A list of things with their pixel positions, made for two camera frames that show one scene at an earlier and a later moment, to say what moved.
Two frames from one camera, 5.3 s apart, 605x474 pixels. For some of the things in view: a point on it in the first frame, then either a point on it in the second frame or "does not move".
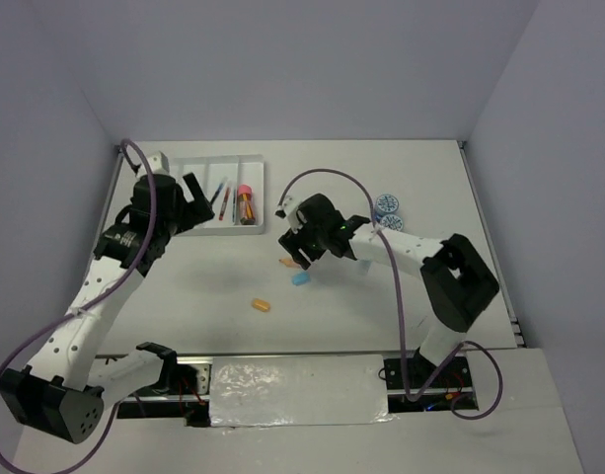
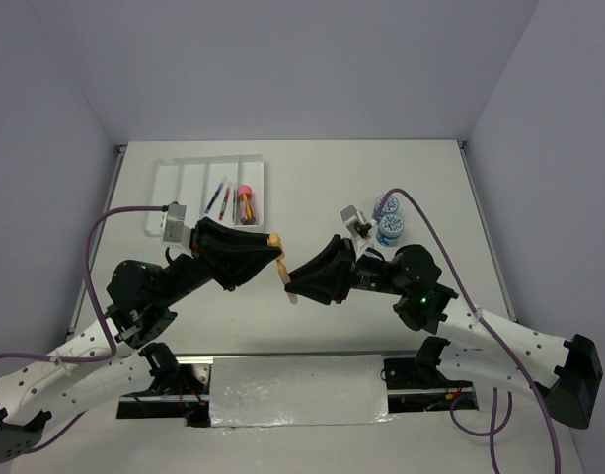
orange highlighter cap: x=261 y=305 to x=274 y=239
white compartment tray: x=235 y=189 does not move
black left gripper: x=452 y=386 does not move
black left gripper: x=196 y=211 to x=230 y=256
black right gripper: x=293 y=242 to x=327 y=276
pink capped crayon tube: x=247 y=209 does not move
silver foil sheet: x=250 y=392 does not move
